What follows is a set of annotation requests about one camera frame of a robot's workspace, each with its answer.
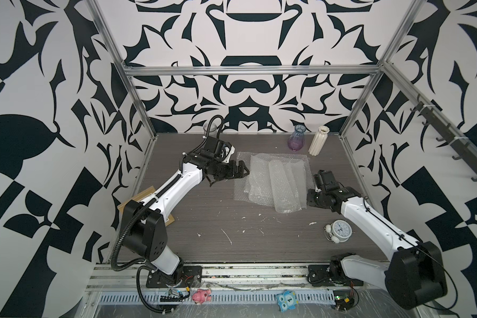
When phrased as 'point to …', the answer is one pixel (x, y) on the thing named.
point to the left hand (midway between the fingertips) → (238, 170)
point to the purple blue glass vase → (296, 140)
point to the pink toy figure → (201, 295)
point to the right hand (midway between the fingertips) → (311, 195)
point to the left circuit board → (173, 296)
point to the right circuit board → (344, 299)
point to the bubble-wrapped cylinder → (260, 190)
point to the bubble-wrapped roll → (285, 199)
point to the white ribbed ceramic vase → (318, 142)
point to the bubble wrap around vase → (241, 185)
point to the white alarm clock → (338, 231)
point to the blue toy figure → (287, 300)
